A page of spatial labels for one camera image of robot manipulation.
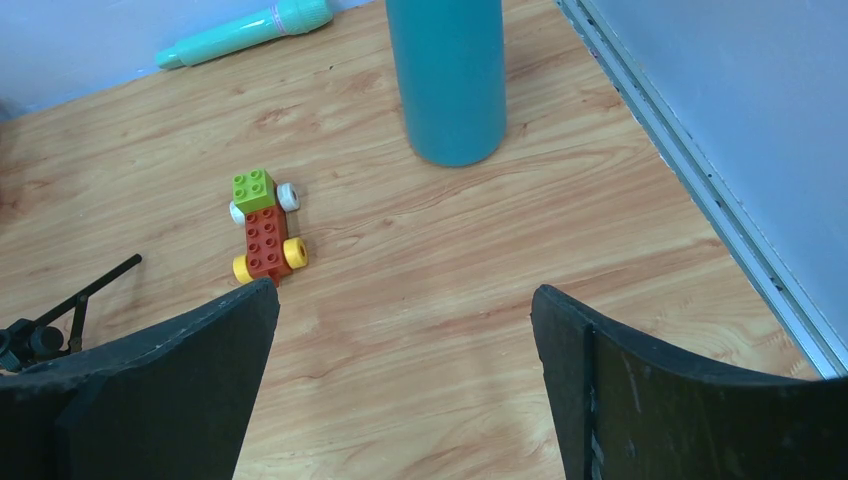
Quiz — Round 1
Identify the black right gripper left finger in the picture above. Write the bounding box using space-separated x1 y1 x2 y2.
1 279 280 479

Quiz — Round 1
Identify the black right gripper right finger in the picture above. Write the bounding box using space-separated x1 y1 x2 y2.
531 285 847 479

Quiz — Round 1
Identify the teal cylindrical vase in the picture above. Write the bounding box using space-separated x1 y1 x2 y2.
385 0 507 167

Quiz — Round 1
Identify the black microphone tripod stand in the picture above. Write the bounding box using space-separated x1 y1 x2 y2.
1 254 143 373

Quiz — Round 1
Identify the toy brick car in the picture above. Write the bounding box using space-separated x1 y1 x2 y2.
229 169 309 285

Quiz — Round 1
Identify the mint green toy microphone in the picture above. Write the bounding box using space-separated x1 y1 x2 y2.
155 0 333 70

